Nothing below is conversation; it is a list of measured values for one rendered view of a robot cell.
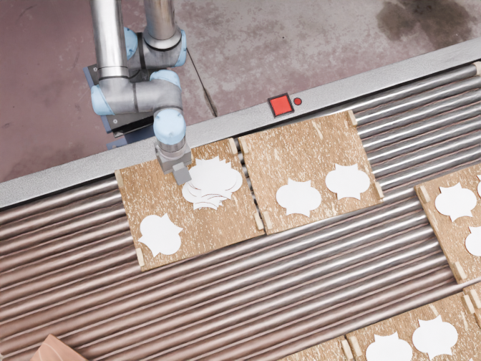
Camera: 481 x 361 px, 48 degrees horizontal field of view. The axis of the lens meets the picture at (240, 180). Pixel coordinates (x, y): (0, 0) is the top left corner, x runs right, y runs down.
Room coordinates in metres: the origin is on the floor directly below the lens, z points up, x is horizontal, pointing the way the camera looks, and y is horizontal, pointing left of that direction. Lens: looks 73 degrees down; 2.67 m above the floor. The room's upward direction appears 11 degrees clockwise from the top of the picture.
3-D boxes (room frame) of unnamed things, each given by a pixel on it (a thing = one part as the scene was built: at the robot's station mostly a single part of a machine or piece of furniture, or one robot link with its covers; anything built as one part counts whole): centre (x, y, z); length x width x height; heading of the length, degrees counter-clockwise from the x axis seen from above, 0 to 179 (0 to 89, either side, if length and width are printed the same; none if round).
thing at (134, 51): (0.83, 0.44, 1.11); 0.13 x 0.12 x 0.14; 108
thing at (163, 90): (0.58, 0.24, 1.40); 0.11 x 0.11 x 0.08; 18
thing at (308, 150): (0.62, -0.23, 0.93); 0.41 x 0.35 x 0.02; 116
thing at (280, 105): (0.84, -0.09, 0.92); 0.06 x 0.06 x 0.01; 30
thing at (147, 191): (0.44, 0.15, 0.93); 0.41 x 0.35 x 0.02; 118
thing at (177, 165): (0.47, 0.19, 1.25); 0.12 x 0.09 x 0.16; 36
